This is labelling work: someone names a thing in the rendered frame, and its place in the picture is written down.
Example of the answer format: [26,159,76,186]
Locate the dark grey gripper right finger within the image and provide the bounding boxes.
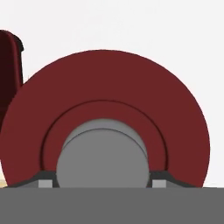
[147,170,198,189]

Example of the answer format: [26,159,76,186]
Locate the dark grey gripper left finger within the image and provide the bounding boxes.
[10,170,60,189]

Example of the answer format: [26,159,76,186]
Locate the dark red blender lid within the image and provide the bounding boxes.
[0,49,211,189]

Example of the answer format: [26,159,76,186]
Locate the dark red blender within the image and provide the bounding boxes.
[0,29,25,130]

